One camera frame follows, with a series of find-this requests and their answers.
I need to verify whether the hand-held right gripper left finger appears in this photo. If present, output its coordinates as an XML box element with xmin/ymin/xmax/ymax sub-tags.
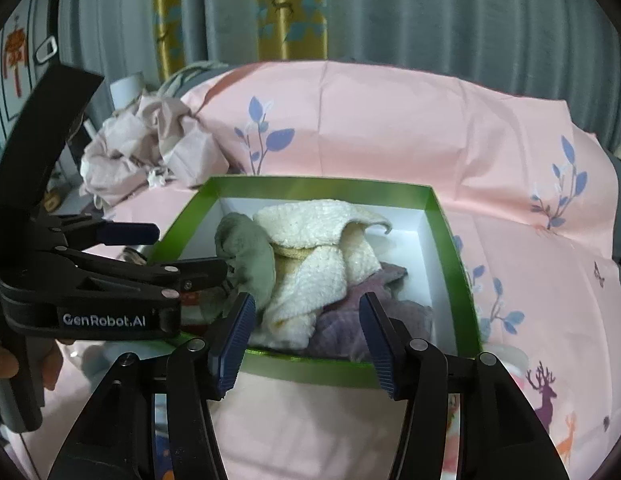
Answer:
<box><xmin>48</xmin><ymin>291</ymin><xmax>256</xmax><ymax>480</ymax></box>

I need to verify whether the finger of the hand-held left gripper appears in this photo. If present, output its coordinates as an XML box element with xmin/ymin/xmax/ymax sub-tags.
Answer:
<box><xmin>47</xmin><ymin>212</ymin><xmax>160</xmax><ymax>249</ymax></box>
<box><xmin>57</xmin><ymin>249</ymin><xmax>229</xmax><ymax>302</ymax></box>

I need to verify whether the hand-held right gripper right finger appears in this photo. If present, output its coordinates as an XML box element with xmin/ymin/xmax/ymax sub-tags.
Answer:
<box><xmin>359</xmin><ymin>291</ymin><xmax>571</xmax><ymax>480</ymax></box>

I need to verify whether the purple cloth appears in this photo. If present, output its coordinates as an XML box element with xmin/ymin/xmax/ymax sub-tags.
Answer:
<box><xmin>308</xmin><ymin>299</ymin><xmax>435</xmax><ymax>364</ymax></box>

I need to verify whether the olive green cloth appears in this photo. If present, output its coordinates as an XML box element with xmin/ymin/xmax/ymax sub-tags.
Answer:
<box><xmin>214</xmin><ymin>212</ymin><xmax>278</xmax><ymax>309</ymax></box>

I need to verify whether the green cardboard box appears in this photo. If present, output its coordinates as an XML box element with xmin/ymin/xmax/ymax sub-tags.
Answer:
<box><xmin>145</xmin><ymin>176</ymin><xmax>483</xmax><ymax>390</ymax></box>

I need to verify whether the purple fuzzy towel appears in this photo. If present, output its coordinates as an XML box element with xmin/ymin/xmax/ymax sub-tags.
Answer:
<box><xmin>341</xmin><ymin>261</ymin><xmax>410</xmax><ymax>311</ymax></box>

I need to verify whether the cream knit cloth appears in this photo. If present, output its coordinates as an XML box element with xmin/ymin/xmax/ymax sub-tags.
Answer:
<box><xmin>248</xmin><ymin>199</ymin><xmax>393</xmax><ymax>349</ymax></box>

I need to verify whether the person's left hand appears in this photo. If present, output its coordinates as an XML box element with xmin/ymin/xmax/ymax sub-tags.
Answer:
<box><xmin>0</xmin><ymin>341</ymin><xmax>64</xmax><ymax>392</ymax></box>

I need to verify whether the crumpled beige cloth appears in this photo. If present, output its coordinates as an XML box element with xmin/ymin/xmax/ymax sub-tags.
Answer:
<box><xmin>80</xmin><ymin>96</ymin><xmax>232</xmax><ymax>209</ymax></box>

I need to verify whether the white box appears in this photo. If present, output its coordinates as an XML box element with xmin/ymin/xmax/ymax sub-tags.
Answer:
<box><xmin>109</xmin><ymin>72</ymin><xmax>146</xmax><ymax>111</ymax></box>

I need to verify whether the yellow deer-print curtain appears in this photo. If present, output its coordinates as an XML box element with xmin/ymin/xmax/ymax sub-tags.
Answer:
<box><xmin>254</xmin><ymin>0</ymin><xmax>331</xmax><ymax>61</ymax></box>
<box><xmin>154</xmin><ymin>2</ymin><xmax>186</xmax><ymax>84</ymax></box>

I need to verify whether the pink deer-print tablecloth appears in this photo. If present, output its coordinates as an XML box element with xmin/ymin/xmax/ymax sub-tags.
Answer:
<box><xmin>5</xmin><ymin>60</ymin><xmax>621</xmax><ymax>480</ymax></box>

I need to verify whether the grey curtain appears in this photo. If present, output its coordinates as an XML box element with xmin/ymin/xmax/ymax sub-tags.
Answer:
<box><xmin>55</xmin><ymin>0</ymin><xmax>621</xmax><ymax>142</ymax></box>

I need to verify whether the red knot wall decoration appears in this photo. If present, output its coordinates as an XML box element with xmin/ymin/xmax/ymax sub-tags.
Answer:
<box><xmin>3</xmin><ymin>30</ymin><xmax>29</xmax><ymax>97</ymax></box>

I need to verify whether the grey door handle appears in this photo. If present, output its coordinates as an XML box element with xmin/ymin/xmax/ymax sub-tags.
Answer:
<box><xmin>34</xmin><ymin>36</ymin><xmax>60</xmax><ymax>65</ymax></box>

